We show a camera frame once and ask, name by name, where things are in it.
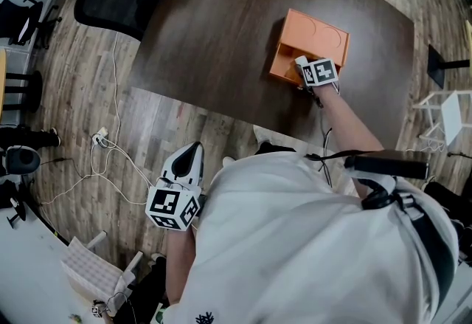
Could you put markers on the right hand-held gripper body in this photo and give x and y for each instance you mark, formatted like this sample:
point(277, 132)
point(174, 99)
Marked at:
point(321, 72)

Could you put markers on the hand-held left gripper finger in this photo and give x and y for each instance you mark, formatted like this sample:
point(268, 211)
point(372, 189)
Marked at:
point(199, 167)
point(170, 164)

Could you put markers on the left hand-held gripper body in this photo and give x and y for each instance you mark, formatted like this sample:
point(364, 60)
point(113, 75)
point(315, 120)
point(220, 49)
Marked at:
point(167, 204)

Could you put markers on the orange drawer box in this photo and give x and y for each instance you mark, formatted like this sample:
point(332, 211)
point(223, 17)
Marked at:
point(313, 31)

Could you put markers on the person's right forearm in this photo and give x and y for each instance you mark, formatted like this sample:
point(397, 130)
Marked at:
point(346, 123)

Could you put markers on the person's left forearm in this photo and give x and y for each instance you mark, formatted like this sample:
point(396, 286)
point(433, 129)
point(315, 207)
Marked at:
point(180, 263)

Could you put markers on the black shoulder-mounted box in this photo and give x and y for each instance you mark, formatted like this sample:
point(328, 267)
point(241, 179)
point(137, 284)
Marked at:
point(387, 165)

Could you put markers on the person's left white shoe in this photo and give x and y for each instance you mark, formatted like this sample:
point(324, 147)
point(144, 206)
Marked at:
point(228, 161)

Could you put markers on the person's white shoe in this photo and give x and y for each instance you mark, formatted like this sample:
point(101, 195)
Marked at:
point(228, 161)
point(261, 134)

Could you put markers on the person's right white shoe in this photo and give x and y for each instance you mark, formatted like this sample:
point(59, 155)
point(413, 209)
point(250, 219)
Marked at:
point(261, 134)

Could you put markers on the person's black trousers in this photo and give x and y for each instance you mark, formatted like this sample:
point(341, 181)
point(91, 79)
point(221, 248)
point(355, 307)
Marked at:
point(274, 148)

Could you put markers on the white quilted chair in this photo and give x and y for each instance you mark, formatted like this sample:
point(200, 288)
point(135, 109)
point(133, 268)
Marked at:
point(92, 267)

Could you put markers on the person's white t-shirt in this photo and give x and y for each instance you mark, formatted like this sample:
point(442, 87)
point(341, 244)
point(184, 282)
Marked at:
point(295, 241)

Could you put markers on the white wooden chair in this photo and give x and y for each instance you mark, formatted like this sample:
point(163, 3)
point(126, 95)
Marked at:
point(451, 114)

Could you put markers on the white desk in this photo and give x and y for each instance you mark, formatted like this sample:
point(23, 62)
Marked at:
point(29, 278)

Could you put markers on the black tripod stand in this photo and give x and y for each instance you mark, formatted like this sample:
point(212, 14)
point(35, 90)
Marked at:
point(459, 155)

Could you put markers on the black swivel office chair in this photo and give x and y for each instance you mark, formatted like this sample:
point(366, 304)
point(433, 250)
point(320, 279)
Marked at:
point(22, 20)

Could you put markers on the yellow table with black pedestal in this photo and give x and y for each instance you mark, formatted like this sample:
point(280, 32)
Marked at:
point(439, 64)

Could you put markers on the round wooden pedestal table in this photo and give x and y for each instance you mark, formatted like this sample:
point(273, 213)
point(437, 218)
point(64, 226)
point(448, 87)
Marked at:
point(26, 92)

